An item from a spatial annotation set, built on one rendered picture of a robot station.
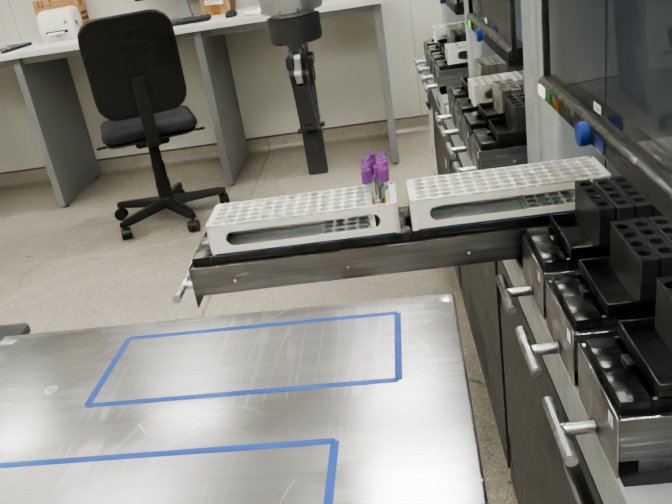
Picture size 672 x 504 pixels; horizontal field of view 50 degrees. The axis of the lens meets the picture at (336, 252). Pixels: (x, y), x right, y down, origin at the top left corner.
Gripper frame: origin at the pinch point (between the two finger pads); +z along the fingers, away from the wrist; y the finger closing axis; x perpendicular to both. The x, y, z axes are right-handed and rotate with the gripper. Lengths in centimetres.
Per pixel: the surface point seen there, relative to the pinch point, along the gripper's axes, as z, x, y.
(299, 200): 8.4, -4.1, -2.2
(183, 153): 89, -123, -349
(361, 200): 8.5, 6.0, 1.2
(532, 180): 8.2, 31.8, 2.9
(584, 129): -4.2, 34.6, 21.2
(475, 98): 11, 33, -66
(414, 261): 17.3, 12.9, 6.8
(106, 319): 95, -106, -137
